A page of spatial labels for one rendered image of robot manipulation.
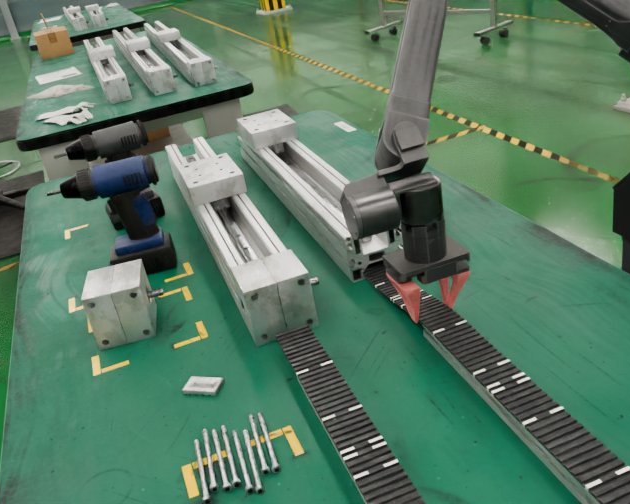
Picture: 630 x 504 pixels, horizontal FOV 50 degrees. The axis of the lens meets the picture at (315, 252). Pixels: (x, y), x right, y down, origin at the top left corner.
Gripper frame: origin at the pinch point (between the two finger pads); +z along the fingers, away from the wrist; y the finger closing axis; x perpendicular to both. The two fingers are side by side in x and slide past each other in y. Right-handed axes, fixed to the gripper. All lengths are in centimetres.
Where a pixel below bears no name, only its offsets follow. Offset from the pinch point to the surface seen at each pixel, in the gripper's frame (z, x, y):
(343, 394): 0.0, 10.6, 17.6
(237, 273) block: -6.0, -16.7, 23.3
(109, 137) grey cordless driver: -17, -74, 36
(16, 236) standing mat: 81, -308, 103
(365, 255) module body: -0.9, -19.3, 1.8
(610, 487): -0.1, 36.4, 0.5
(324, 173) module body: -5, -50, -3
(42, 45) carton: -5, -399, 62
